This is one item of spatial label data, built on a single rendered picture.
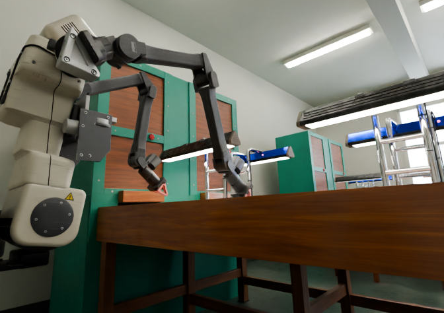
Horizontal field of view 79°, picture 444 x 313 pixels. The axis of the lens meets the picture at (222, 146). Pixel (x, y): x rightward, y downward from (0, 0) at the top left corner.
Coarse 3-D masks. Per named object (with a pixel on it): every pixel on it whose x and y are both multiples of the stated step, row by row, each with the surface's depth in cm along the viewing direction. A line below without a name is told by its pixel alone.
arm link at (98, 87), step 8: (144, 72) 140; (104, 80) 125; (112, 80) 128; (120, 80) 131; (128, 80) 134; (136, 80) 137; (144, 80) 140; (88, 88) 116; (96, 88) 121; (104, 88) 124; (112, 88) 127; (120, 88) 132; (144, 88) 142; (80, 96) 113
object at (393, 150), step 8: (432, 112) 119; (392, 120) 130; (432, 128) 114; (392, 136) 124; (392, 144) 123; (432, 144) 113; (392, 152) 122; (440, 152) 112; (392, 160) 122; (440, 160) 111; (440, 168) 110; (400, 176) 119; (408, 176) 117; (416, 176) 116; (424, 176) 114; (400, 184) 119
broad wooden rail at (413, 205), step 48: (336, 192) 67; (384, 192) 60; (432, 192) 54; (96, 240) 152; (144, 240) 120; (192, 240) 99; (240, 240) 85; (288, 240) 74; (336, 240) 65; (384, 240) 59; (432, 240) 53
